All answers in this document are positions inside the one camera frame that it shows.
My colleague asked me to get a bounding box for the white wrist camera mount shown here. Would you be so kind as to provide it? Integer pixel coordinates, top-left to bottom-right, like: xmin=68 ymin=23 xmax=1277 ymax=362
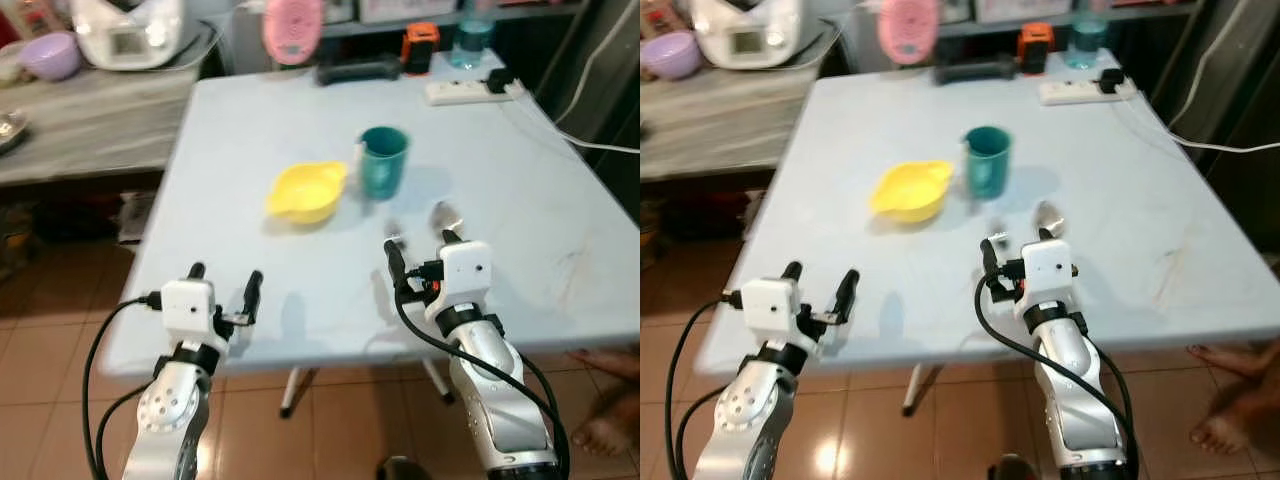
xmin=1014 ymin=240 xmax=1077 ymax=307
xmin=160 ymin=279 xmax=223 ymax=347
xmin=424 ymin=240 xmax=493 ymax=321
xmin=738 ymin=277 xmax=802 ymax=347

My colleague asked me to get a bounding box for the white kitchen machine with display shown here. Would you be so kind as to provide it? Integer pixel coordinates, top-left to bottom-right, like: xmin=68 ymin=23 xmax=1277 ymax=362
xmin=689 ymin=0 xmax=803 ymax=72
xmin=71 ymin=0 xmax=187 ymax=72

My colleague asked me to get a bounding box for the blue translucent glass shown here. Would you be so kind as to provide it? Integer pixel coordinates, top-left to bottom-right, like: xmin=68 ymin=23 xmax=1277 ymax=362
xmin=450 ymin=14 xmax=496 ymax=70
xmin=1064 ymin=14 xmax=1110 ymax=70

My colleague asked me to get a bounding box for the pink round fan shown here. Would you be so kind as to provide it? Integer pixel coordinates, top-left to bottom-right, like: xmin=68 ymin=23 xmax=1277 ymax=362
xmin=262 ymin=0 xmax=327 ymax=67
xmin=877 ymin=0 xmax=942 ymax=67

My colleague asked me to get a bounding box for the yellow plastic bowl with spout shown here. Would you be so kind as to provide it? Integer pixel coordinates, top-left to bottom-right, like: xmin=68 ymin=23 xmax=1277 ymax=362
xmin=265 ymin=161 xmax=349 ymax=226
xmin=868 ymin=159 xmax=955 ymax=224

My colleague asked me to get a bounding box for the dark robot right foot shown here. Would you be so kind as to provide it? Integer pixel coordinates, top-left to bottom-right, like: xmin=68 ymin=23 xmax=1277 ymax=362
xmin=989 ymin=454 xmax=1042 ymax=480
xmin=377 ymin=455 xmax=432 ymax=480

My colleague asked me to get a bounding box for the person's bare foot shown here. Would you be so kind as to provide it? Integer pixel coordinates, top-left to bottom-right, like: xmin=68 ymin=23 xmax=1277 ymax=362
xmin=565 ymin=347 xmax=641 ymax=383
xmin=570 ymin=385 xmax=641 ymax=457
xmin=1188 ymin=342 xmax=1280 ymax=381
xmin=1189 ymin=378 xmax=1280 ymax=457

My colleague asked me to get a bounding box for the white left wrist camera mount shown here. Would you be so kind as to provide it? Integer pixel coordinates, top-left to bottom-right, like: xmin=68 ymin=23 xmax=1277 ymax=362
xmin=738 ymin=277 xmax=802 ymax=347
xmin=160 ymin=279 xmax=223 ymax=347

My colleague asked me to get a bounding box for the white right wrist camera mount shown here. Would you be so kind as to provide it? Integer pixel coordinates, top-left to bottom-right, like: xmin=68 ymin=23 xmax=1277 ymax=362
xmin=424 ymin=240 xmax=493 ymax=321
xmin=1014 ymin=240 xmax=1077 ymax=307

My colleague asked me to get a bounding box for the teal plastic cup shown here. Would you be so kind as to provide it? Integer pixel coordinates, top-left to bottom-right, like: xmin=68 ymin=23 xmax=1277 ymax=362
xmin=962 ymin=126 xmax=1014 ymax=200
xmin=357 ymin=126 xmax=411 ymax=200

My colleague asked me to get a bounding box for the purple plastic bowl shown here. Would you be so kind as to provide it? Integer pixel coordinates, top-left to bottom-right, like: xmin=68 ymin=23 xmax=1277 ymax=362
xmin=17 ymin=31 xmax=84 ymax=82
xmin=641 ymin=31 xmax=702 ymax=82

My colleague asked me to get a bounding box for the steel spoon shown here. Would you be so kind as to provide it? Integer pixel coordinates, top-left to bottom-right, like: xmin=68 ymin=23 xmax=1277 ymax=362
xmin=429 ymin=200 xmax=467 ymax=243

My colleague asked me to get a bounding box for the white table leg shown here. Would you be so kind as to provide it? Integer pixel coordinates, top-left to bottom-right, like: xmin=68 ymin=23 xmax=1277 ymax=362
xmin=279 ymin=367 xmax=322 ymax=420
xmin=901 ymin=364 xmax=943 ymax=420

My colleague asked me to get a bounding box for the orange and black device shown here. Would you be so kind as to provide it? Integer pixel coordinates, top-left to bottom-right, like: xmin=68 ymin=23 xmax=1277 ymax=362
xmin=1016 ymin=21 xmax=1057 ymax=77
xmin=401 ymin=21 xmax=442 ymax=77

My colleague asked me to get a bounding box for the white power strip cable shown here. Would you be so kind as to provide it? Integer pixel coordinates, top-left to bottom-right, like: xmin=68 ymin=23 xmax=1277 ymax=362
xmin=1115 ymin=92 xmax=1280 ymax=155
xmin=500 ymin=90 xmax=641 ymax=155

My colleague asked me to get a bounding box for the white power strip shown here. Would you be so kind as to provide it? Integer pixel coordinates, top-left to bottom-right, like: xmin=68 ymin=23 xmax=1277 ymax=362
xmin=1038 ymin=78 xmax=1138 ymax=107
xmin=426 ymin=79 xmax=527 ymax=107

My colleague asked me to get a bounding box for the black cylindrical handle bar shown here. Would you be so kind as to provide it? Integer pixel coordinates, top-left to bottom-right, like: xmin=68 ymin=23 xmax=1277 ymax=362
xmin=931 ymin=55 xmax=1017 ymax=87
xmin=316 ymin=57 xmax=404 ymax=87

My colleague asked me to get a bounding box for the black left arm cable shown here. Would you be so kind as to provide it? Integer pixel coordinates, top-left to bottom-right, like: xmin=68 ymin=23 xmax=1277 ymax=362
xmin=664 ymin=292 xmax=746 ymax=480
xmin=82 ymin=293 xmax=166 ymax=480

